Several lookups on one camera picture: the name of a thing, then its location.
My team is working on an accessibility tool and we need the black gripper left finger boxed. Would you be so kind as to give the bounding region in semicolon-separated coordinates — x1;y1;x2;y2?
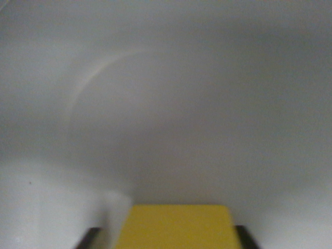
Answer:
75;227;104;249

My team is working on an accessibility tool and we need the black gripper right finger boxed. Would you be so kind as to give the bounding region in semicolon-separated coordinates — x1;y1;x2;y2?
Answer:
234;225;261;249

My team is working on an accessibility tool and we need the yellow cube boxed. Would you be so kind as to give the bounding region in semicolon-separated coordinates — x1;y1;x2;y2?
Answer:
114;204;241;249

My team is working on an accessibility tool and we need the white plastic bin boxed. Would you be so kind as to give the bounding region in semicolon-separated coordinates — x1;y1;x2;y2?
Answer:
0;0;332;249

